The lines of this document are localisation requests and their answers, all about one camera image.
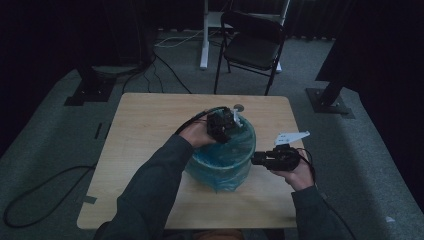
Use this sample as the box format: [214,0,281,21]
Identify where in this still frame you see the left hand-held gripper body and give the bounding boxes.
[206,106,243,135]

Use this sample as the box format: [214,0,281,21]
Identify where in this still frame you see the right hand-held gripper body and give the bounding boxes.
[264,130,311,172]

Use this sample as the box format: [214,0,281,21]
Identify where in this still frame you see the blue plastic bag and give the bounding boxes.
[184,114,257,194]

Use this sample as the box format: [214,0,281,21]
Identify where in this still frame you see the green plastic bin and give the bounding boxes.
[185,115,257,193]

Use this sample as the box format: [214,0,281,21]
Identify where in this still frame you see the person's left hand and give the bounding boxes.
[178,118,218,150]

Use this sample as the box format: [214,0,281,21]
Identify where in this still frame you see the person's right hand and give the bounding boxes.
[270,149,316,192]

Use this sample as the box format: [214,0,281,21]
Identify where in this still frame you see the black square stand base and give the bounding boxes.
[305,79,356,119]
[63,64,118,107]

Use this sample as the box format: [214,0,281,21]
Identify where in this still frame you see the black folding chair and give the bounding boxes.
[213,10,288,97]

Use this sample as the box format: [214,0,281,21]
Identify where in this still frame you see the grey round stand base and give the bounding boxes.
[91,64,144,77]

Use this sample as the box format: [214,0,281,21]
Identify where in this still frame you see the black curtain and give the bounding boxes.
[146,0,354,41]

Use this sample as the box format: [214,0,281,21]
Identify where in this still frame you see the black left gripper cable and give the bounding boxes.
[174,105,229,136]

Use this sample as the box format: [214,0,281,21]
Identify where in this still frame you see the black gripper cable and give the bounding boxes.
[174,105,229,136]
[299,148,358,240]

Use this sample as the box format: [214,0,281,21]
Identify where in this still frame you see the thin black floor cables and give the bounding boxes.
[121,49,193,95]

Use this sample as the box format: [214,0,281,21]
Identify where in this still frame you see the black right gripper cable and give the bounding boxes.
[299,148,358,240]

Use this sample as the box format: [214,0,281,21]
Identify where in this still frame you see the white cable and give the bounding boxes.
[153,29,205,48]

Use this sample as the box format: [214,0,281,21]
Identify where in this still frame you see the long black looped cable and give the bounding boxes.
[2,164,98,230]

